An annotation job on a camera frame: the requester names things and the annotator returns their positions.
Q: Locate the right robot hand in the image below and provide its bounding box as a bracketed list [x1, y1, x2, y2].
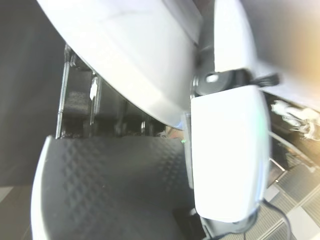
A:
[30, 0, 280, 240]

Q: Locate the spare white robot hand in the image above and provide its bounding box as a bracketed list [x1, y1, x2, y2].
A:
[270, 99, 320, 139]

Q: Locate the thin wrist camera cable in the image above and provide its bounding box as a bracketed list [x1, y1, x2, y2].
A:
[261, 199, 293, 240]

